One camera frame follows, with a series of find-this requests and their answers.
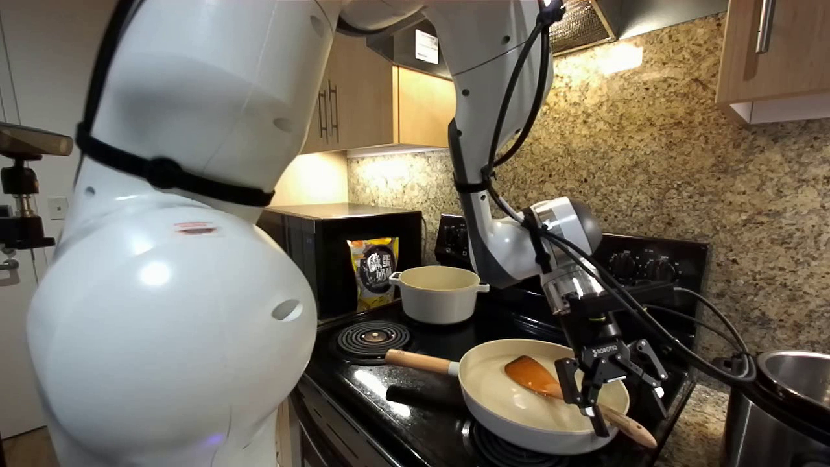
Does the steel range hood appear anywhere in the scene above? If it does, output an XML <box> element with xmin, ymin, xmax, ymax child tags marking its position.
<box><xmin>367</xmin><ymin>0</ymin><xmax>728</xmax><ymax>79</ymax></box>

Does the left upper wooden cabinet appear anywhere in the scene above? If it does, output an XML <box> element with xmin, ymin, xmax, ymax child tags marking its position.
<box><xmin>305</xmin><ymin>33</ymin><xmax>455</xmax><ymax>153</ymax></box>

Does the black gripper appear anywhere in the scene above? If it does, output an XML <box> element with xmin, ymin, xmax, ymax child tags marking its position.
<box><xmin>555</xmin><ymin>307</ymin><xmax>667</xmax><ymax>437</ymax></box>

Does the right upper wooden cabinet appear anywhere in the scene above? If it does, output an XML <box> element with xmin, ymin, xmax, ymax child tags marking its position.
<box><xmin>718</xmin><ymin>0</ymin><xmax>830</xmax><ymax>125</ymax></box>

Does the black microwave oven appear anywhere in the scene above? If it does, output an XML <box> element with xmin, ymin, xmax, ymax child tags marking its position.
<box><xmin>261</xmin><ymin>206</ymin><xmax>424</xmax><ymax>319</ymax></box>

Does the white frying pan wooden handle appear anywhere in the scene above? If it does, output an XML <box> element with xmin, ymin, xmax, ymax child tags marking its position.
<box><xmin>385</xmin><ymin>338</ymin><xmax>632</xmax><ymax>456</ymax></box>

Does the black electric stove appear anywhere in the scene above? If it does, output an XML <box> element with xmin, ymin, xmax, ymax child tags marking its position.
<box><xmin>292</xmin><ymin>233</ymin><xmax>708</xmax><ymax>467</ymax></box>

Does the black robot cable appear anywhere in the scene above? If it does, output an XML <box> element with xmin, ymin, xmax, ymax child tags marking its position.
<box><xmin>446</xmin><ymin>0</ymin><xmax>763</xmax><ymax>386</ymax></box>

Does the wooden cabinet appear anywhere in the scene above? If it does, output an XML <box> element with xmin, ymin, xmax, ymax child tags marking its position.
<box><xmin>718</xmin><ymin>0</ymin><xmax>830</xmax><ymax>125</ymax></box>
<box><xmin>305</xmin><ymin>33</ymin><xmax>455</xmax><ymax>153</ymax></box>

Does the wooden spatula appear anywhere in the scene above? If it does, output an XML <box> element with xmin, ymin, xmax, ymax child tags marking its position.
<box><xmin>503</xmin><ymin>355</ymin><xmax>657</xmax><ymax>448</ymax></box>

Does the stainless steel pressure cooker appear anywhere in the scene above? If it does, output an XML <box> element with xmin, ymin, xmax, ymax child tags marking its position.
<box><xmin>722</xmin><ymin>350</ymin><xmax>830</xmax><ymax>467</ymax></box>

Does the white pot with handles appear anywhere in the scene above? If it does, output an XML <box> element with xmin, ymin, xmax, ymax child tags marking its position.
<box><xmin>392</xmin><ymin>265</ymin><xmax>490</xmax><ymax>325</ymax></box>

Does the yellow black snack bag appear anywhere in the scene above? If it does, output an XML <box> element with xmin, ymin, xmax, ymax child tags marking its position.
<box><xmin>349</xmin><ymin>236</ymin><xmax>401</xmax><ymax>311</ymax></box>

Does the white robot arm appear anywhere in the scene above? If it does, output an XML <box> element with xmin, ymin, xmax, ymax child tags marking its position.
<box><xmin>30</xmin><ymin>0</ymin><xmax>600</xmax><ymax>467</ymax></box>

